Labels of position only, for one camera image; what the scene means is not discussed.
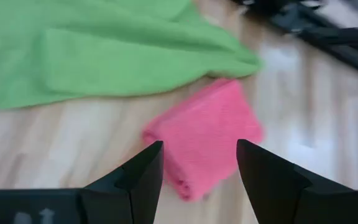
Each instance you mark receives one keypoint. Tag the pink microfiber towel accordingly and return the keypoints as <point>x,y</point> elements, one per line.
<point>204,133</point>

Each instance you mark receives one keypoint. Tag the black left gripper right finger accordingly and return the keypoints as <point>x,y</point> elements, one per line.
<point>275,186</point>

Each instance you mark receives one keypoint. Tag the green microfiber towel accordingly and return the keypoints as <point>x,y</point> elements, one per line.
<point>104,49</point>

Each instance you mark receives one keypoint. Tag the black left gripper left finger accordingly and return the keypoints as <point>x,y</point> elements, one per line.
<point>135,186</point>

